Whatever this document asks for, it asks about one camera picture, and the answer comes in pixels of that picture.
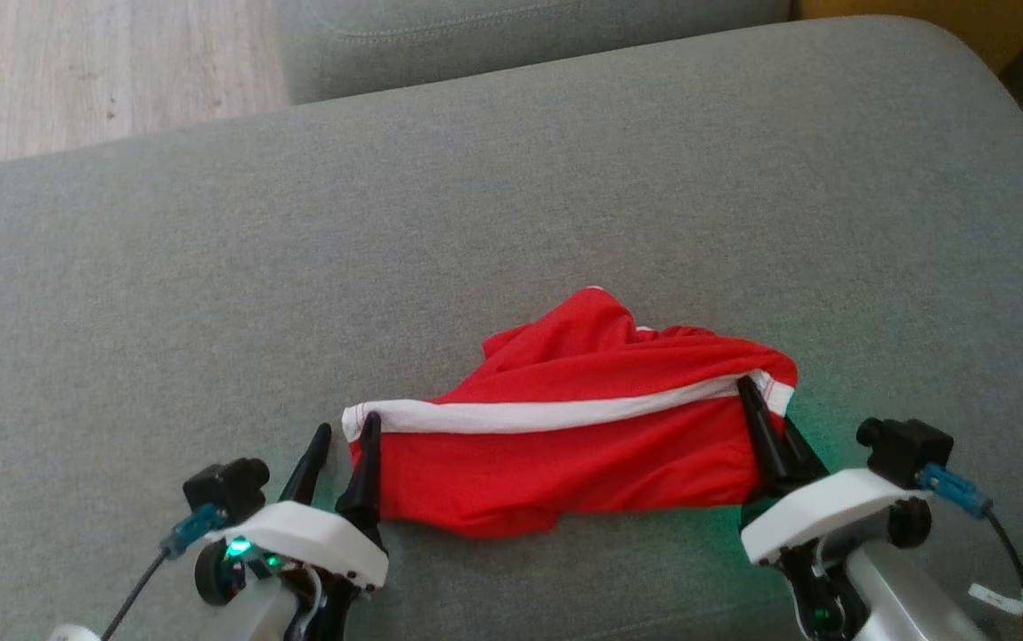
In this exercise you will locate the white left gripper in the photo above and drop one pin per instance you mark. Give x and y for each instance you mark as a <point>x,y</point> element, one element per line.
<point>315,539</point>

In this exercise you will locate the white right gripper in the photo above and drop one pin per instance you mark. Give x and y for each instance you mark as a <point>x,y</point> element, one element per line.
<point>823,512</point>

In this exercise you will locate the red basketball jersey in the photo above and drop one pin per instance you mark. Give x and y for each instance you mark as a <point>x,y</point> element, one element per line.
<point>564,445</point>

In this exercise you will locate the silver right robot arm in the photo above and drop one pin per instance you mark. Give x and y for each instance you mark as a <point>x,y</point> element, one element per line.
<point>903,596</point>

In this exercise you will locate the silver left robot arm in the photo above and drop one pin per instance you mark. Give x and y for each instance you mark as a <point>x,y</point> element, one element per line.
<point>262,619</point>

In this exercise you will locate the large grey sofa seat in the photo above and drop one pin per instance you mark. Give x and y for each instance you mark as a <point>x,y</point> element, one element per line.
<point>511,223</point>

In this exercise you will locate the grey sofa cushion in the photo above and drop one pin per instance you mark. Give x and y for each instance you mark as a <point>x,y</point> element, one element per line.
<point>520,40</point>

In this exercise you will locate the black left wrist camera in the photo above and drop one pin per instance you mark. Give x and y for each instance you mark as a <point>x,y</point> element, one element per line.
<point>226,490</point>

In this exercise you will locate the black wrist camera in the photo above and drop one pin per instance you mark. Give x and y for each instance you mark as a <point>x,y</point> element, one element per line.
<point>907,450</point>
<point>226,490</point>

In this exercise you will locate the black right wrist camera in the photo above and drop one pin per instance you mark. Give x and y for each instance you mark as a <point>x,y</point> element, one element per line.
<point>907,450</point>

